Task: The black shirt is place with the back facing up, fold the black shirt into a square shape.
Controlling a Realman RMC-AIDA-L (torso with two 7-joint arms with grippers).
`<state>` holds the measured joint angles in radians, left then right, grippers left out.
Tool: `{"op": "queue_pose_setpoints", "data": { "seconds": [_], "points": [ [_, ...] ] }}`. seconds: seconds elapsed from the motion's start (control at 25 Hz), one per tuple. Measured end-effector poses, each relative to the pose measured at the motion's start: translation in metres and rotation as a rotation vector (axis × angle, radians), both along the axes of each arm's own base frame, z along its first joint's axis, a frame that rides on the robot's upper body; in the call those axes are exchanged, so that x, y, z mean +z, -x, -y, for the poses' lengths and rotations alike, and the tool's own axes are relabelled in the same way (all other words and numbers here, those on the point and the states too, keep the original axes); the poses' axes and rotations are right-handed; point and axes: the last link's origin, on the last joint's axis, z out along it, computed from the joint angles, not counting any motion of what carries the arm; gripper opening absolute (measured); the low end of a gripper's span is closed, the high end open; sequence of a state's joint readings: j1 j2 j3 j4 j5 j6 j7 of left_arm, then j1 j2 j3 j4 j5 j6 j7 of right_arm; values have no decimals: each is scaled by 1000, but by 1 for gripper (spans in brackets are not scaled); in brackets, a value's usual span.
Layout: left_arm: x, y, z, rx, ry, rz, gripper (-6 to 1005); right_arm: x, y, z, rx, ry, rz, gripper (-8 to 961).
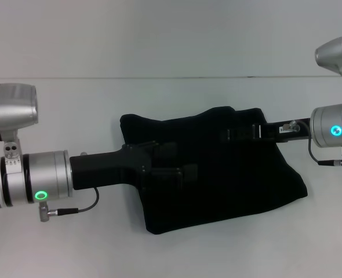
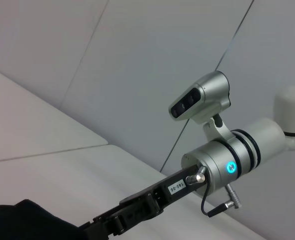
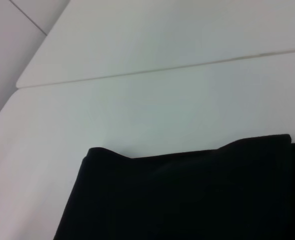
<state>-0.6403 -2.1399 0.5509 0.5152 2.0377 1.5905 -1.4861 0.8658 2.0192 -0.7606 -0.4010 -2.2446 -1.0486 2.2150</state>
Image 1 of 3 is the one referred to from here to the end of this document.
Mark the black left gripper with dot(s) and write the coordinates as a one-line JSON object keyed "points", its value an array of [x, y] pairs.
{"points": [[107, 168]]}

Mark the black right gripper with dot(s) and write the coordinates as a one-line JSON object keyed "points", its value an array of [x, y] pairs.
{"points": [[284, 131]]}

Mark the black shirt with FREE print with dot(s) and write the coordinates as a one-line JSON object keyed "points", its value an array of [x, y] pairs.
{"points": [[232, 179]]}

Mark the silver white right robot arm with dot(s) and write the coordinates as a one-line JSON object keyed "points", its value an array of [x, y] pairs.
{"points": [[333, 127]]}

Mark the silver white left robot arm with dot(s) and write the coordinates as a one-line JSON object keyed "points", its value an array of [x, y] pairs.
{"points": [[32, 179]]}

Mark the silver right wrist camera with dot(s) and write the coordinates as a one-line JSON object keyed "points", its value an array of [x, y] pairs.
{"points": [[336, 55]]}

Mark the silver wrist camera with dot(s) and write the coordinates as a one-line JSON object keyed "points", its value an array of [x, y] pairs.
{"points": [[14, 107], [336, 55]]}

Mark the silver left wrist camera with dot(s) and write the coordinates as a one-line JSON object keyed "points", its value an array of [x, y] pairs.
{"points": [[14, 107]]}

